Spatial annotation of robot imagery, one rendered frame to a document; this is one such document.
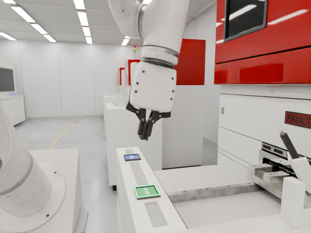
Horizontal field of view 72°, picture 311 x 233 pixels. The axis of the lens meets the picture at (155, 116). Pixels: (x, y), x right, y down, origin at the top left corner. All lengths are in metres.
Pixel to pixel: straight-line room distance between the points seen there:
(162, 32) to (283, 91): 0.62
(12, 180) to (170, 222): 0.32
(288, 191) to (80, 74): 8.23
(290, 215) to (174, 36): 0.41
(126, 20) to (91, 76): 7.97
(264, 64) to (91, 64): 7.80
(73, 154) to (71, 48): 7.93
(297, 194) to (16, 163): 0.52
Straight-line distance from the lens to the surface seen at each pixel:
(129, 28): 0.52
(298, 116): 0.91
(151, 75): 0.47
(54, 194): 0.71
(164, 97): 0.48
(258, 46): 1.01
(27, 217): 0.71
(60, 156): 0.76
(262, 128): 1.05
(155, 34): 0.48
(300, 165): 0.46
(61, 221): 0.69
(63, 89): 8.55
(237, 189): 0.89
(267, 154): 1.03
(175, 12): 0.49
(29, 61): 8.80
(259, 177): 0.92
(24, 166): 0.52
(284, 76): 0.90
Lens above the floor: 1.22
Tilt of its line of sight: 8 degrees down
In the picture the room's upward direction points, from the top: straight up
